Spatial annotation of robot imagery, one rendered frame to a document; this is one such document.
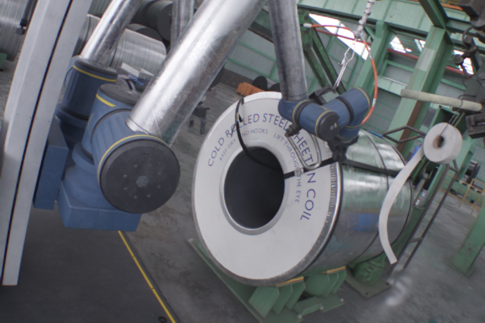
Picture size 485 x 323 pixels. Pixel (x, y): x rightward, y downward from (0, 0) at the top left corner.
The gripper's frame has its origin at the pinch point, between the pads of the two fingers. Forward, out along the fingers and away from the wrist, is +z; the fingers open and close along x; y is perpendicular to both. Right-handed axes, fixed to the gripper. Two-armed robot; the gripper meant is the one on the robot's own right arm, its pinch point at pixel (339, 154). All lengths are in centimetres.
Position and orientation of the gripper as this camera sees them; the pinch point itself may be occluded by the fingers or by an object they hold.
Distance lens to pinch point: 160.5
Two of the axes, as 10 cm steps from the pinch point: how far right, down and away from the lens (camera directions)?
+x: 9.3, -3.3, 1.7
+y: 3.6, 7.3, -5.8
